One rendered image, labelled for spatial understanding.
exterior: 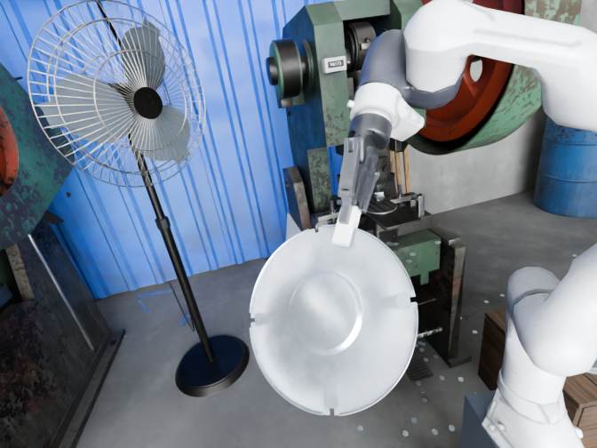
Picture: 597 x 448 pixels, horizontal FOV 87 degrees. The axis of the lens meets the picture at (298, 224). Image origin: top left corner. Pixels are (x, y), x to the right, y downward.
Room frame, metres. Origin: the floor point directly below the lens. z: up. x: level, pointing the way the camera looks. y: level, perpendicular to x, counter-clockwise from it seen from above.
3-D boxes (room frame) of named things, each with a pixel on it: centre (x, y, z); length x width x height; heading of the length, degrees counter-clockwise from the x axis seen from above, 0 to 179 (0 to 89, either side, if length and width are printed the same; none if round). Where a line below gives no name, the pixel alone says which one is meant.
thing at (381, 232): (1.10, -0.34, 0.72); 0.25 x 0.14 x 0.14; 10
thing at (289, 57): (1.25, -0.07, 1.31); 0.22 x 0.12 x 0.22; 10
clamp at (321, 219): (1.24, -0.15, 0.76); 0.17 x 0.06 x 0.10; 100
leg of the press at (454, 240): (1.46, -0.55, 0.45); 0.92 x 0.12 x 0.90; 10
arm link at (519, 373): (0.50, -0.48, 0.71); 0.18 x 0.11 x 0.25; 154
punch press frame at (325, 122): (1.41, -0.29, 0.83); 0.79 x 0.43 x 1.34; 10
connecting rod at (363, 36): (1.27, -0.31, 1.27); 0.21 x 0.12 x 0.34; 10
